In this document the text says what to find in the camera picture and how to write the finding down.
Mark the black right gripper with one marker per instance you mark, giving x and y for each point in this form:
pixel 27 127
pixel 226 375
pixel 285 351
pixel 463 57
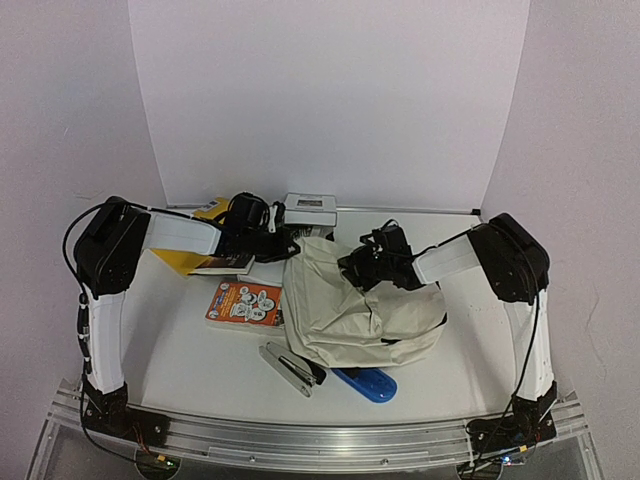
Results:
pixel 355 265

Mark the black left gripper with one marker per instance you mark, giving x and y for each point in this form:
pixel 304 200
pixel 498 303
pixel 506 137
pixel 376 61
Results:
pixel 282 251

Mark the beige canvas student bag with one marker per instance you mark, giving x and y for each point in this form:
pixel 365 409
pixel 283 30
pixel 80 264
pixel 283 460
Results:
pixel 330 322

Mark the silver black stapler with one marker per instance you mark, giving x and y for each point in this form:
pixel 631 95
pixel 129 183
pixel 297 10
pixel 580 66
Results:
pixel 302 374

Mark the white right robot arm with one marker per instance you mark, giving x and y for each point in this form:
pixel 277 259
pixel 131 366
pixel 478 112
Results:
pixel 516 267

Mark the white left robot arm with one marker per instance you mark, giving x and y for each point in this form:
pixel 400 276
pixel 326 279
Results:
pixel 104 262

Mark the white box with photo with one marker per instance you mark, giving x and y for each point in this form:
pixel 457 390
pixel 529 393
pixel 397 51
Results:
pixel 310 209

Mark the dark Three Days book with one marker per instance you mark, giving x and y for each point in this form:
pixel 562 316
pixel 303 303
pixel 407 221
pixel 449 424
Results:
pixel 224 265

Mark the yellow hardcover book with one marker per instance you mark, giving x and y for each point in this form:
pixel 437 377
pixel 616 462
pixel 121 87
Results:
pixel 184 263

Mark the blue pencil case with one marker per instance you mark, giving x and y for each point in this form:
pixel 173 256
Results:
pixel 372 383

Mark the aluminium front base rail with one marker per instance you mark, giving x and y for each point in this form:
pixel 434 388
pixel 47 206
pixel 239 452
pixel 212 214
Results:
pixel 321 448

